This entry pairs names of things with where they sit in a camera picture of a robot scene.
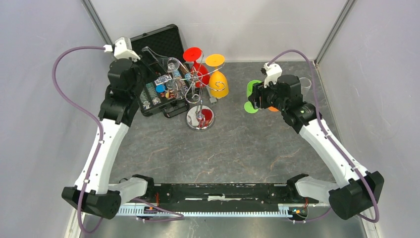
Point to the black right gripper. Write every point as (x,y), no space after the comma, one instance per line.
(259,90)

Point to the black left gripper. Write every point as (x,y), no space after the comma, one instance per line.
(153,69)

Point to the clear wine glass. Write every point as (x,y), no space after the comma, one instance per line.
(306,84)
(172,65)

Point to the orange plastic wine glass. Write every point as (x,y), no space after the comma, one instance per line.
(273,109)

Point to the green plastic wine glass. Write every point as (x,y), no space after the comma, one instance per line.
(248,106)

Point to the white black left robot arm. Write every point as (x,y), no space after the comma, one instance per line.
(92,193)

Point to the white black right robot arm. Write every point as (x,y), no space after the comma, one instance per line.
(356,191)

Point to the red plastic wine glass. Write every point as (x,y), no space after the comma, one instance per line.
(194,55)

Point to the yellow plastic wine glass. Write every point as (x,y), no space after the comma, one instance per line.
(218,82)

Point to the black poker chip case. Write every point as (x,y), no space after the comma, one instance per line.
(152,48)

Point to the grey white blue brick toy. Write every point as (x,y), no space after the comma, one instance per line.
(213,100)

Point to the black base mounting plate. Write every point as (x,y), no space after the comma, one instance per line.
(223,197)

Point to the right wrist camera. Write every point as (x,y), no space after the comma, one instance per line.
(272,72)

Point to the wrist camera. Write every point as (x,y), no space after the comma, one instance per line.
(122,49)
(272,72)

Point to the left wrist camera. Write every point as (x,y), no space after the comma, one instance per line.
(122,49)

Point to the chrome wire glass rack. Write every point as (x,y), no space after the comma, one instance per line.
(200,117)

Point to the slotted cable duct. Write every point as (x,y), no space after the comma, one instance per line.
(134,209)

